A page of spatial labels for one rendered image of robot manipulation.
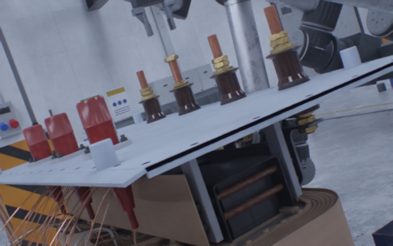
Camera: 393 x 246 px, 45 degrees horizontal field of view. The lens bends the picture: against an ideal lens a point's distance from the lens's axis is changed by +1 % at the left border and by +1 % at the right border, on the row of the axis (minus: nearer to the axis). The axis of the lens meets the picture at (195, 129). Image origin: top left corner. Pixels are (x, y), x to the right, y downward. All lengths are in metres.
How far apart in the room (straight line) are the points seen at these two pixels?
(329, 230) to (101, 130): 0.57
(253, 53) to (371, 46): 1.31
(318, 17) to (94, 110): 1.93
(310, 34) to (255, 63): 1.04
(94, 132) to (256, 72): 0.88
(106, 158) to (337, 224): 0.60
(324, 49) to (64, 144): 1.83
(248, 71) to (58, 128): 0.77
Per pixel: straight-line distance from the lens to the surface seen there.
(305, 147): 1.77
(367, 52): 3.02
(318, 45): 2.86
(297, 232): 1.09
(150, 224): 1.31
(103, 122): 1.14
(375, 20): 2.36
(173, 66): 1.67
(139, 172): 0.64
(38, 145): 1.77
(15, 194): 6.40
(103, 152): 0.82
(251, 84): 1.85
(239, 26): 1.86
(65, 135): 1.45
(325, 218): 1.15
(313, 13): 2.87
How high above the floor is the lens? 1.45
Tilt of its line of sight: 5 degrees down
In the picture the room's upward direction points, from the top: 19 degrees counter-clockwise
